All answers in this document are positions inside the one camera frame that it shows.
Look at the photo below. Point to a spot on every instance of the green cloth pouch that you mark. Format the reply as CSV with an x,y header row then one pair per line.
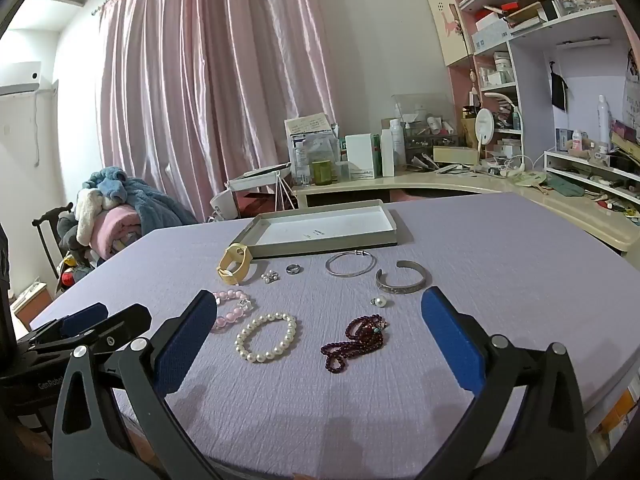
x,y
565,186

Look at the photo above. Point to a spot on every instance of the grey shallow cardboard tray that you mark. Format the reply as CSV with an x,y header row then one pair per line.
x,y
320,230

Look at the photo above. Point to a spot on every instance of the green carton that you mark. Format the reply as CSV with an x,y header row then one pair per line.
x,y
377,155

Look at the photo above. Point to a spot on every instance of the small pink bottle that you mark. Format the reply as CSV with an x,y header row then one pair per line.
x,y
577,141

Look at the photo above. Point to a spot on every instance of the white desktop riser shelf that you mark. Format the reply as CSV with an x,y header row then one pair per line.
x,y
575,157

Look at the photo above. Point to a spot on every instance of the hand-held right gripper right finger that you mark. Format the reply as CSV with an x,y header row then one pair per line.
x,y
452,345

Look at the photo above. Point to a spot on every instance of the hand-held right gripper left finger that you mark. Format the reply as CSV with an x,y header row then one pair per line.
x,y
182,345

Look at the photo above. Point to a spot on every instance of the round white vanity mirror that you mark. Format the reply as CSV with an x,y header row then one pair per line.
x,y
484,127

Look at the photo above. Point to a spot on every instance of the small clear jar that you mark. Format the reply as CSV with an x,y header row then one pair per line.
x,y
342,171

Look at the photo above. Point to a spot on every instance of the white paper bag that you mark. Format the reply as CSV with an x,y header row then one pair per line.
x,y
287,200

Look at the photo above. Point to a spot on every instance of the white air conditioner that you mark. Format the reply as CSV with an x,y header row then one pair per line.
x,y
20,77

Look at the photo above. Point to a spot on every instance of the clear acrylic cosmetics organizer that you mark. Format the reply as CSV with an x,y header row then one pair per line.
x,y
430,110

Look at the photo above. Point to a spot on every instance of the green glass jar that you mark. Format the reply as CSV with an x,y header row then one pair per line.
x,y
321,174

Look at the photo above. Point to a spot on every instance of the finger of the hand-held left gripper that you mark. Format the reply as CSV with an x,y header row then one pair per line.
x,y
85,317
125,322

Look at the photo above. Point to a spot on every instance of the purple tablecloth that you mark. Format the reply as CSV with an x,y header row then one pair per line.
x,y
500,270

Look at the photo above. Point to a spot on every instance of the tall white carton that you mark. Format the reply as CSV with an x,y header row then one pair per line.
x,y
387,152

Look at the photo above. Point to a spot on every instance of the white cardboard box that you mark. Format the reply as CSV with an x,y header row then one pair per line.
x,y
360,155

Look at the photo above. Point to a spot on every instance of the white and pink shelf unit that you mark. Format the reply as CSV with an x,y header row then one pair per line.
x,y
565,17

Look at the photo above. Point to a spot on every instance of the white flat device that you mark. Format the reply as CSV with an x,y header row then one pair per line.
x,y
260,180

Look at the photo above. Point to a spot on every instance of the beige curved desk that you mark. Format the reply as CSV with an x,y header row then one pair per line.
x,y
425,182

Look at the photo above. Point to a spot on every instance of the pearl earring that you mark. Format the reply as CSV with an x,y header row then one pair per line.
x,y
381,302

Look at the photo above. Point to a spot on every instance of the black wooden chair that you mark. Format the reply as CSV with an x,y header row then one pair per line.
x,y
42,240

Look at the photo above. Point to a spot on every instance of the clear bag of papers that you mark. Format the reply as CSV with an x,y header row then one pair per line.
x,y
310,145

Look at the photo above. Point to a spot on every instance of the pink satin curtain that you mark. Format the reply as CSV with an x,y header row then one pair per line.
x,y
200,85

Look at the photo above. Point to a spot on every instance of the pile of folded blankets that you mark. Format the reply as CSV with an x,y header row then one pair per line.
x,y
130,210

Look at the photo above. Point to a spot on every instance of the white gooseneck desk lamp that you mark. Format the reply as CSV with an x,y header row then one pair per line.
x,y
500,95

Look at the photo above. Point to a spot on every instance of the yellow watch band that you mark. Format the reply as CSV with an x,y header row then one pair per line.
x,y
234,250

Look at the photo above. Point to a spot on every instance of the thin silver bangle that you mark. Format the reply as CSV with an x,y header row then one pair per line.
x,y
361,253

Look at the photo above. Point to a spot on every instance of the white spray bottle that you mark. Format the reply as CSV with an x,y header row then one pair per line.
x,y
603,125

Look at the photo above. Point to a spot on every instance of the small silver flower earring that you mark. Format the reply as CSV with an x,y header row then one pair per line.
x,y
270,277

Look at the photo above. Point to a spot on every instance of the white round bottle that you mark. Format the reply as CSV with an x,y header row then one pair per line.
x,y
399,140

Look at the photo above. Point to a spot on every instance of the pale green paper fan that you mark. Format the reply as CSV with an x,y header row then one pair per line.
x,y
531,178

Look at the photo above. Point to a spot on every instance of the long beige box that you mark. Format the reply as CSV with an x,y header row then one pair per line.
x,y
455,155

